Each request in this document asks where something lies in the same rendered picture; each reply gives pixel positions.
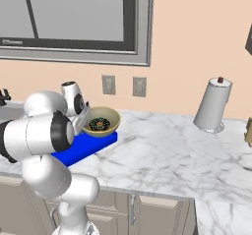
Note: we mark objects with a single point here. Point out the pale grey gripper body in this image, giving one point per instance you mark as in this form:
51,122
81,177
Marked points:
81,120

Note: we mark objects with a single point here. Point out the black tap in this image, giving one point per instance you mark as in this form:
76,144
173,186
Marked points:
4,97

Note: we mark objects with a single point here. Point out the dark sprinkled donut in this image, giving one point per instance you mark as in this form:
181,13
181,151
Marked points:
93,124

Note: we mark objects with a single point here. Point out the white paper towel roll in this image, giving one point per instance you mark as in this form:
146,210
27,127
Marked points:
212,106

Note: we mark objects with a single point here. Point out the tan object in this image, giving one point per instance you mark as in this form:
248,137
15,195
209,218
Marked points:
248,132

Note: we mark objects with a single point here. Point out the tan bowl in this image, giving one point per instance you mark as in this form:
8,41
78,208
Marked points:
112,115

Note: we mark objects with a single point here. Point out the grey sink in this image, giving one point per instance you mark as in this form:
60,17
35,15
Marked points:
11,111

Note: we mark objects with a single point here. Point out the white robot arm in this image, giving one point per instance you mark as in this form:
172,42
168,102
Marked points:
36,137

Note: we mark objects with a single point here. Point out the blue rectangular tray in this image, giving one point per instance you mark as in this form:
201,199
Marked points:
86,149

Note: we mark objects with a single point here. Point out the beige cupboard door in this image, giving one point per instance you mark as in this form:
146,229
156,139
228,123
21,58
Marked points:
159,216
111,212
11,206

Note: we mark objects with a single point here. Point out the grey framed window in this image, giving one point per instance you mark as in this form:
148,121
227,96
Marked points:
78,12

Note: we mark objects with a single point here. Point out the grey wall outlet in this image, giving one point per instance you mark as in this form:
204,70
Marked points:
139,87
108,85

